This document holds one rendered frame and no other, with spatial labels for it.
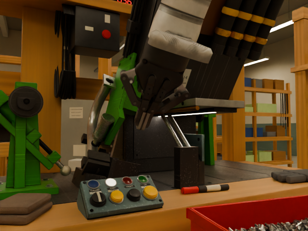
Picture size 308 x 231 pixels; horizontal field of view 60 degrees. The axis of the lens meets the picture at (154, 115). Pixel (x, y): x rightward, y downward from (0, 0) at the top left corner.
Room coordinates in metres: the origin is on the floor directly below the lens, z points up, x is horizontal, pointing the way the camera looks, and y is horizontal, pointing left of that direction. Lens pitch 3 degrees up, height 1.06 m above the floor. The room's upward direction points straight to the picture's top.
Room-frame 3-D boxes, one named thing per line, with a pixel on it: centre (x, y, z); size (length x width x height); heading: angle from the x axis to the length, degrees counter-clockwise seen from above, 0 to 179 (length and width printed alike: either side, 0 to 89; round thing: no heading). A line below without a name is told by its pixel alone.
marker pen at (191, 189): (0.67, -0.13, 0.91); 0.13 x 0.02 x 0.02; 110
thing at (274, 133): (6.42, -2.26, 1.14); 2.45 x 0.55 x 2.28; 115
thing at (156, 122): (1.06, 0.01, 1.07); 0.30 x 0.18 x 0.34; 118
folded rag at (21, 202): (0.49, 0.24, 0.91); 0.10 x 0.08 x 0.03; 176
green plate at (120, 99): (0.80, 0.08, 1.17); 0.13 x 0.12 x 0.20; 118
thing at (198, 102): (0.84, -0.08, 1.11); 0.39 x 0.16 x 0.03; 28
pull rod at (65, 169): (0.71, 0.25, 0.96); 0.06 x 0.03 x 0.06; 118
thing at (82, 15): (1.02, 0.23, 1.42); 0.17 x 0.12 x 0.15; 118
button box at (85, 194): (0.54, 0.07, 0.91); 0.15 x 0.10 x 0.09; 118
